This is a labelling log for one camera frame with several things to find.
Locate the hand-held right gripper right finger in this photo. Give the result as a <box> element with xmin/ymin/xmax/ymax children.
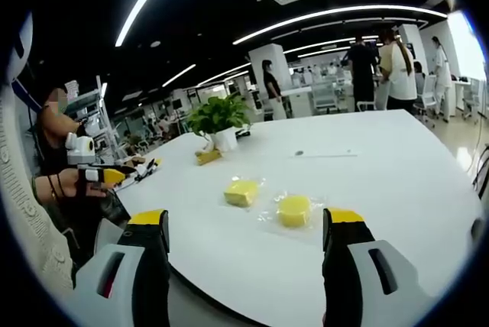
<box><xmin>322</xmin><ymin>207</ymin><xmax>433</xmax><ymax>327</ymax></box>

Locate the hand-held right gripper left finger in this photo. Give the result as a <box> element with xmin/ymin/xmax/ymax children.
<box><xmin>72</xmin><ymin>208</ymin><xmax>171</xmax><ymax>327</ymax></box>

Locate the round yellow silicone block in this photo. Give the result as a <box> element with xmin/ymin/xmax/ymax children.
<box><xmin>277</xmin><ymin>196</ymin><xmax>311</xmax><ymax>228</ymax></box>

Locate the small yellow silicone block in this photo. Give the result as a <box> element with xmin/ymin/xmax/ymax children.
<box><xmin>195</xmin><ymin>150</ymin><xmax>223</xmax><ymax>167</ymax></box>

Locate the square yellow silicone block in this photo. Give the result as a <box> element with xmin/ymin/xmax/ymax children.
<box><xmin>223</xmin><ymin>179</ymin><xmax>260</xmax><ymax>209</ymax></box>

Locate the person's left hand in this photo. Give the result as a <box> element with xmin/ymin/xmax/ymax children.
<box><xmin>57</xmin><ymin>170</ymin><xmax>116</xmax><ymax>201</ymax></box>

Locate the metal shelf rack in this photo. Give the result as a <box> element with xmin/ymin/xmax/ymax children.
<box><xmin>65</xmin><ymin>74</ymin><xmax>118</xmax><ymax>162</ymax></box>

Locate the round yellow sponge in wrapper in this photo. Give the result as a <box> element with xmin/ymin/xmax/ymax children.
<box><xmin>257</xmin><ymin>190</ymin><xmax>330</xmax><ymax>237</ymax></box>

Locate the person's beige knit clothing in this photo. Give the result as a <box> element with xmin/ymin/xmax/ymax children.
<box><xmin>0</xmin><ymin>86</ymin><xmax>76</xmax><ymax>294</ymax></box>

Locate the white worn device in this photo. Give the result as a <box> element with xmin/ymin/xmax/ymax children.
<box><xmin>6</xmin><ymin>12</ymin><xmax>34</xmax><ymax>86</ymax></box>

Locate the white plant pot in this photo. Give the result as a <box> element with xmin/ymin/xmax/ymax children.
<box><xmin>210</xmin><ymin>126</ymin><xmax>239</xmax><ymax>152</ymax></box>

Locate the green potted plant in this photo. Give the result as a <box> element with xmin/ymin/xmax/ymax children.
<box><xmin>186</xmin><ymin>94</ymin><xmax>254</xmax><ymax>145</ymax></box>

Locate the white square pillar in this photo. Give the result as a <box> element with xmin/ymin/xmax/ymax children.
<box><xmin>248</xmin><ymin>44</ymin><xmax>294</xmax><ymax>118</ymax></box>

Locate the grey office chair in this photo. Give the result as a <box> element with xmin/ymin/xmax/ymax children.
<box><xmin>413</xmin><ymin>73</ymin><xmax>439</xmax><ymax>128</ymax></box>

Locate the curved ceiling light strip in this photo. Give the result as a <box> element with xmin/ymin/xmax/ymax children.
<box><xmin>232</xmin><ymin>4</ymin><xmax>449</xmax><ymax>46</ymax></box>

